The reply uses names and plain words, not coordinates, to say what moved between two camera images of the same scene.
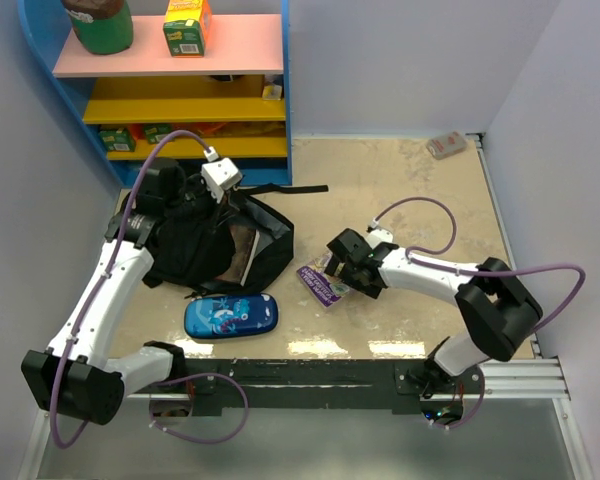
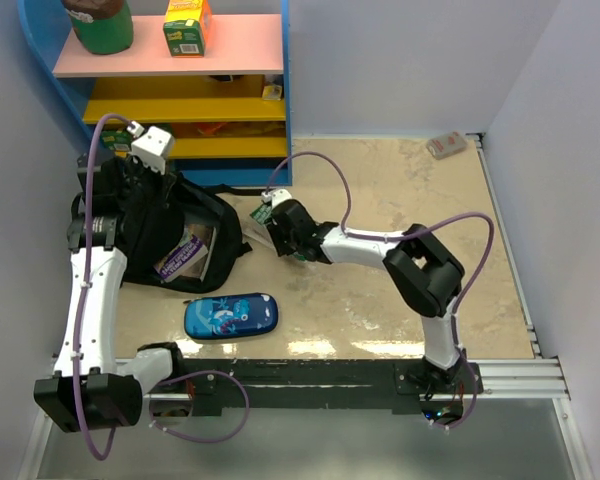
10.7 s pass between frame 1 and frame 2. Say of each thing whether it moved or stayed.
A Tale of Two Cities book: moved
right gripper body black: moved
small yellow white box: stayed
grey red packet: stayed
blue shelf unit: stayed
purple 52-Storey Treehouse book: moved
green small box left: stayed
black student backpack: moved
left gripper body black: moved
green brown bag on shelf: stayed
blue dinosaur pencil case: stayed
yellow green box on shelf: stayed
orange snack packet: stayed
